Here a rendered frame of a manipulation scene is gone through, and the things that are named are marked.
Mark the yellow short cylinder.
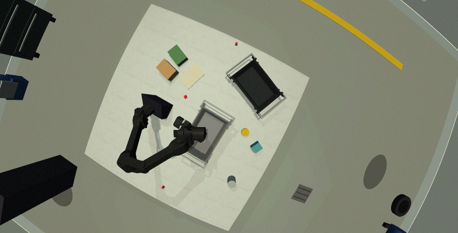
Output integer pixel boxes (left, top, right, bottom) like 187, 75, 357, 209
242, 128, 249, 136

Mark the small teal block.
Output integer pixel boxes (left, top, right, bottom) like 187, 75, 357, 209
250, 141, 263, 153

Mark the brown rectangular block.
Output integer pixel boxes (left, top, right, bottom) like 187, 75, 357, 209
156, 59, 179, 81

